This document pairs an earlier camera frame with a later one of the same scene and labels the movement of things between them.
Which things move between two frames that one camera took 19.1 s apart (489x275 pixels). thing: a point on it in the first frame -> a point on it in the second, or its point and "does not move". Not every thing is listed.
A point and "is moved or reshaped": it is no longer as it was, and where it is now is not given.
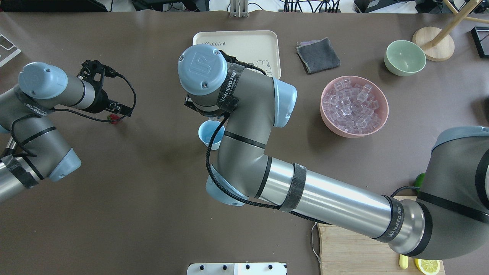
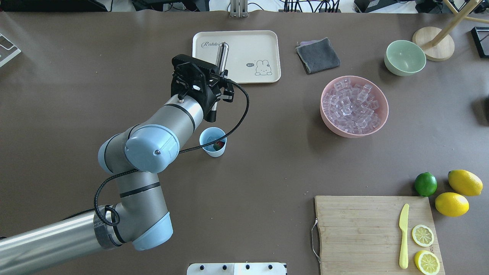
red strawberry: (113, 116) -> (218, 145)
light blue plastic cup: (206, 130) is moved or reshaped
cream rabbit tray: (258, 48) does not move
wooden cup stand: (437, 46) does not move
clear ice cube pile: (352, 107) does not move
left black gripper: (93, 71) -> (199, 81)
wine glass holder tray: (480, 35) does not move
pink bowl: (354, 106) does not move
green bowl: (404, 58) does not move
